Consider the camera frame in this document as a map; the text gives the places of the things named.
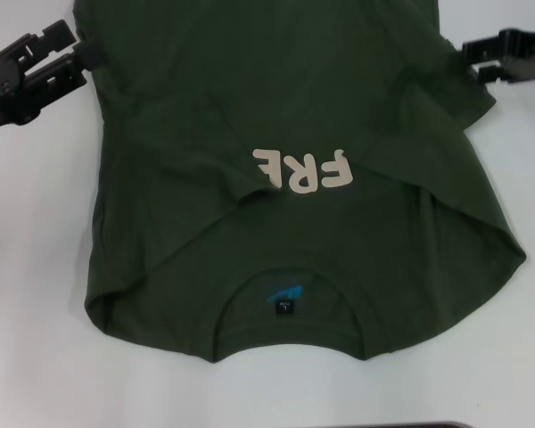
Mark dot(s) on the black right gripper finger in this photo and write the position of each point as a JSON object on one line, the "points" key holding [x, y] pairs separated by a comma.
{"points": [[483, 48], [489, 74]]}

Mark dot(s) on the dark green FREE print t-shirt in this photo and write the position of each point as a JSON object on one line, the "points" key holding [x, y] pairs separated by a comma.
{"points": [[272, 89]]}

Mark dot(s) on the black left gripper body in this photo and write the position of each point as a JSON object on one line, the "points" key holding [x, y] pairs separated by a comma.
{"points": [[4, 89]]}

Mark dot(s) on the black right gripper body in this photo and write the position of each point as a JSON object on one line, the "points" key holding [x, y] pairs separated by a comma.
{"points": [[528, 55]]}

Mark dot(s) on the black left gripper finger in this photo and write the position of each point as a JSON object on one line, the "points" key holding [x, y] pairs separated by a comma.
{"points": [[87, 55], [59, 33]]}

